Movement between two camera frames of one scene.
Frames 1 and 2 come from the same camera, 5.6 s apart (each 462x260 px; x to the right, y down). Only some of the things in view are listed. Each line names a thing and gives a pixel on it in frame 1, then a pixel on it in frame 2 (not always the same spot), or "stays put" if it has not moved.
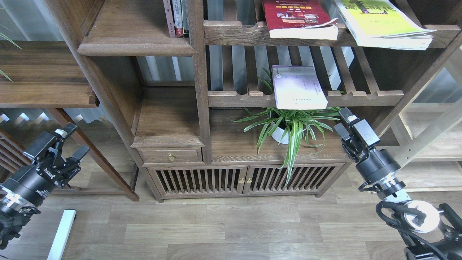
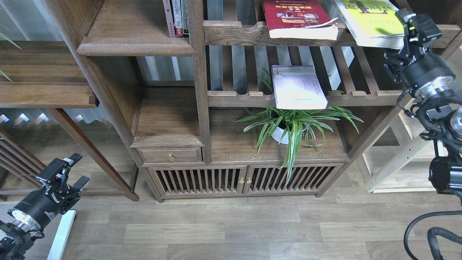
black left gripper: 34,184 → 45,204
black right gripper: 373,164 → 416,65
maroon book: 169,18 stays put
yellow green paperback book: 381,24 stays put
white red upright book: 178,18 stays put
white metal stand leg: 66,222 stays put
